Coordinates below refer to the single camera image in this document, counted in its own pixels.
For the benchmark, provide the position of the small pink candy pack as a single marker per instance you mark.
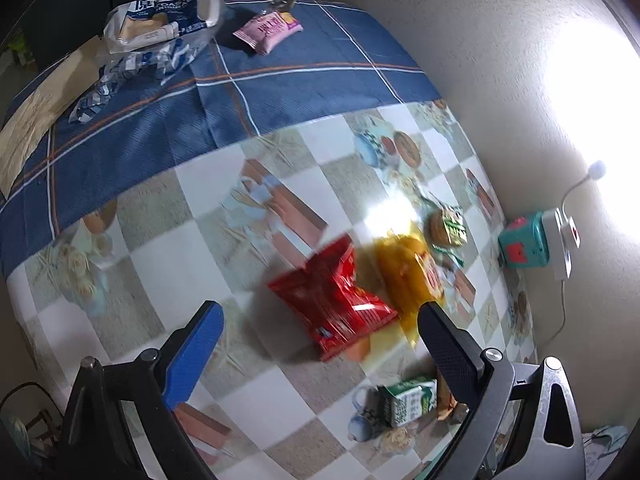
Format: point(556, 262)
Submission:
point(265, 31)

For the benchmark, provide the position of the blue plaid cloth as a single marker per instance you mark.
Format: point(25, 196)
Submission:
point(341, 61)

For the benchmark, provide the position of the red flower snack pack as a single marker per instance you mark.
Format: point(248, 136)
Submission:
point(324, 295)

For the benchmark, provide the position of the green white milk carton pack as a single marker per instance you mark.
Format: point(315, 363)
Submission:
point(407, 401)

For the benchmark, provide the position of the teal cube device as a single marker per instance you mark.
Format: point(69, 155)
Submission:
point(523, 243)

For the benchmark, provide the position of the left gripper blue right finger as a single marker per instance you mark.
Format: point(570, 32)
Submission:
point(522, 421)

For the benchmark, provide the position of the small green candy pack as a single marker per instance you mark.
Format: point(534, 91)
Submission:
point(447, 227)

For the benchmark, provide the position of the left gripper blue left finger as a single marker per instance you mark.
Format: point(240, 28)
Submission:
point(96, 442)

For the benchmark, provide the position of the orange cracker pack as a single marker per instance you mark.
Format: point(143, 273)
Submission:
point(447, 406)

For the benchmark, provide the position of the yellow cake clear wrapper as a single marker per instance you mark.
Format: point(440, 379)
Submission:
point(410, 276)

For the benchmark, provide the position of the blue white bread bag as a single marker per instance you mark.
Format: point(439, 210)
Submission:
point(159, 35)

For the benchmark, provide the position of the beige paper sheet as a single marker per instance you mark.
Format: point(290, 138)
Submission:
point(38, 113)

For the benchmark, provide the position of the checkered picture tablecloth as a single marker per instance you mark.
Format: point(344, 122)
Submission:
point(225, 224)

